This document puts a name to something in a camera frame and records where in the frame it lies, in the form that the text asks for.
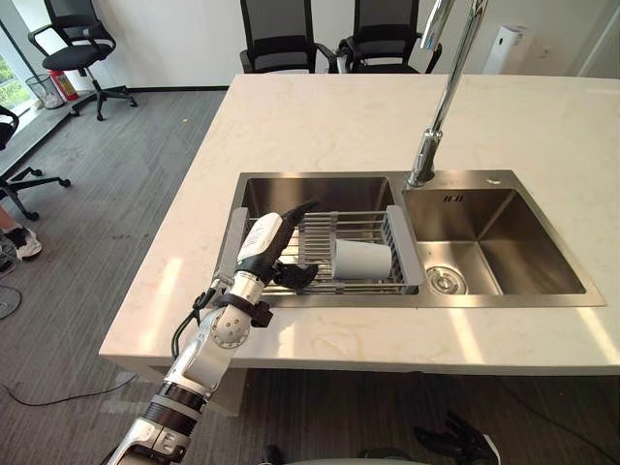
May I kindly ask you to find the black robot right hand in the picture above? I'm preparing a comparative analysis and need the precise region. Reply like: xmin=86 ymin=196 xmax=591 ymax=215
xmin=415 ymin=410 xmax=501 ymax=465

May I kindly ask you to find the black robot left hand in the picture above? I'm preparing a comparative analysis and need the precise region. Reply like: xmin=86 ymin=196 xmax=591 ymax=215
xmin=234 ymin=200 xmax=321 ymax=292

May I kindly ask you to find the pale grey cup with handle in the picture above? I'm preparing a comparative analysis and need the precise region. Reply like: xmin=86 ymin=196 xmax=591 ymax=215
xmin=333 ymin=237 xmax=393 ymax=283

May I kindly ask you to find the round metal sink strainer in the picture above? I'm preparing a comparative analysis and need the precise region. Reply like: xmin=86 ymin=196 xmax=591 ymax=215
xmin=425 ymin=263 xmax=468 ymax=295

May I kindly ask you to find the stainless steel double sink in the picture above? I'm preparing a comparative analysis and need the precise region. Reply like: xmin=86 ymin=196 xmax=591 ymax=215
xmin=211 ymin=169 xmax=607 ymax=312

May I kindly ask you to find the black mesh office chair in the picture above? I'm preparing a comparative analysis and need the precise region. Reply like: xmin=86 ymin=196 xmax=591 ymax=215
xmin=238 ymin=0 xmax=337 ymax=76
xmin=337 ymin=0 xmax=444 ymax=76
xmin=27 ymin=0 xmax=140 ymax=123
xmin=0 ymin=105 xmax=73 ymax=223

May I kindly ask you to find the person's foot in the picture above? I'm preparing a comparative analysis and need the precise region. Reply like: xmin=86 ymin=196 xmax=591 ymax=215
xmin=0 ymin=204 xmax=45 ymax=274

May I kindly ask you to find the chrome gooseneck faucet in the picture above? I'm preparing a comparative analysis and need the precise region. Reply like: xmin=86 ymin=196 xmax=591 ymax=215
xmin=405 ymin=0 xmax=491 ymax=189

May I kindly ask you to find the red fire extinguisher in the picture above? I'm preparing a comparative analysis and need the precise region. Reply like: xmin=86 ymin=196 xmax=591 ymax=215
xmin=47 ymin=68 xmax=80 ymax=104

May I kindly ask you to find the white tower air purifier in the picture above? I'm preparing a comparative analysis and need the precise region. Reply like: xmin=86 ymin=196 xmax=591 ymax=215
xmin=482 ymin=24 xmax=530 ymax=76

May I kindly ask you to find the metal wire dish rack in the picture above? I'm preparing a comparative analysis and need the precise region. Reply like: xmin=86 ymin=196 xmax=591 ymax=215
xmin=217 ymin=204 xmax=423 ymax=295

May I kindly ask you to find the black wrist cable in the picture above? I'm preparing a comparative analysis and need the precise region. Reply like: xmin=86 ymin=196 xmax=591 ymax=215
xmin=170 ymin=289 xmax=217 ymax=362

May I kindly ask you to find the thin black floor cable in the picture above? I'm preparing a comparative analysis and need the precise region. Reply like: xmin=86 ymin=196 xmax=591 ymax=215
xmin=0 ymin=371 xmax=140 ymax=409

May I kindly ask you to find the wire mesh wastebasket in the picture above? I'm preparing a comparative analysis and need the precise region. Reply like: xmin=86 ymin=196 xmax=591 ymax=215
xmin=24 ymin=74 xmax=66 ymax=110

